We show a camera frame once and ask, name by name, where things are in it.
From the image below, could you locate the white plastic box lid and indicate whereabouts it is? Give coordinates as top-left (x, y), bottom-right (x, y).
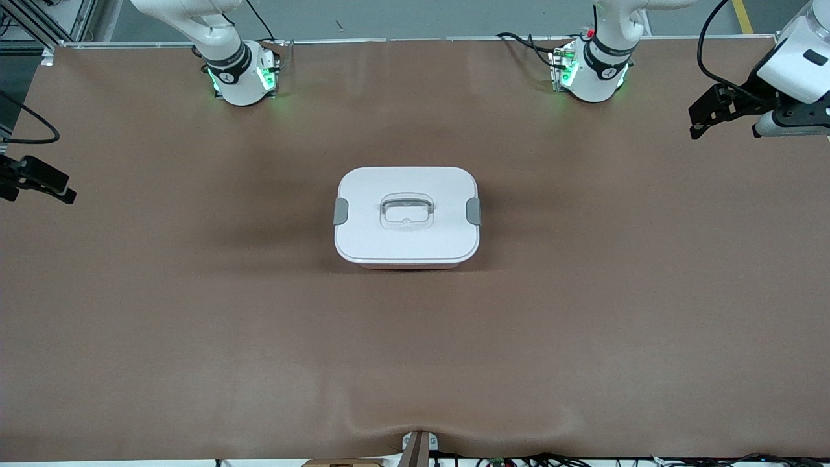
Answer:
top-left (334, 167), bottom-right (482, 263)

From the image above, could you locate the grey lid handle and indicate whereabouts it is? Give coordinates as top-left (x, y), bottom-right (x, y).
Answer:
top-left (381, 198), bottom-right (433, 219)

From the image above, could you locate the plastic storage box base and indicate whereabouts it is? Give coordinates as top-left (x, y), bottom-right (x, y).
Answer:
top-left (350, 259), bottom-right (464, 270)

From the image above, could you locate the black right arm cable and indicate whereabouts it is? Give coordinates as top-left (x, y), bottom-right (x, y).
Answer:
top-left (0, 88), bottom-right (61, 145)

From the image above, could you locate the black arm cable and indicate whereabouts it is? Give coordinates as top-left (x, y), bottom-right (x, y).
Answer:
top-left (0, 88), bottom-right (61, 145)
top-left (697, 0), bottom-right (772, 106)

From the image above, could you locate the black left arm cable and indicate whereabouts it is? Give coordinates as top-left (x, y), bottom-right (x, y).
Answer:
top-left (697, 0), bottom-right (772, 106)

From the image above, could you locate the black base power cable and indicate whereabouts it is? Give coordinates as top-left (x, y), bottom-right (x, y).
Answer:
top-left (243, 0), bottom-right (278, 43)
top-left (496, 31), bottom-right (566, 69)

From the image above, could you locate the metal table clamp bracket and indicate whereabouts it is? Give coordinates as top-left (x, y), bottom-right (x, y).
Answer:
top-left (401, 429), bottom-right (440, 467)

